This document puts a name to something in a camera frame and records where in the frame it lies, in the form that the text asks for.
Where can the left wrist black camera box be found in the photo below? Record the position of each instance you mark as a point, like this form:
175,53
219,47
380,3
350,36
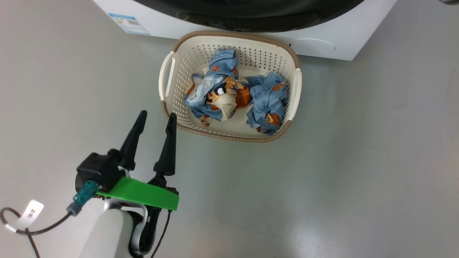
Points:
96,170

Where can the blue and white energy label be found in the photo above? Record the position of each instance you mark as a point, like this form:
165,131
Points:
129,23

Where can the cream perforated laundry basket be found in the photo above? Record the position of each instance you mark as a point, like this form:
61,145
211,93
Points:
236,129

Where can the blue and cream bear-print garment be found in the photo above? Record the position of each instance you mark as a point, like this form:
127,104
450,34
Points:
223,64

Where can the small blue bear-print garment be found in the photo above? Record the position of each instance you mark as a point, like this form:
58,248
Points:
269,96

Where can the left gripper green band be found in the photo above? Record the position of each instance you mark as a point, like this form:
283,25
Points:
143,193

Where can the teal connector of left gripper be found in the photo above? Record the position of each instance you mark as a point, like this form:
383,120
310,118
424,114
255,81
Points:
84,195

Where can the round white filter cover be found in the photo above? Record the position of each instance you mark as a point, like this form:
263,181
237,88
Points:
312,46

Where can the white front-load washing machine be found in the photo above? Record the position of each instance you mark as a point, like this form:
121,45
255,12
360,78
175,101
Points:
358,21

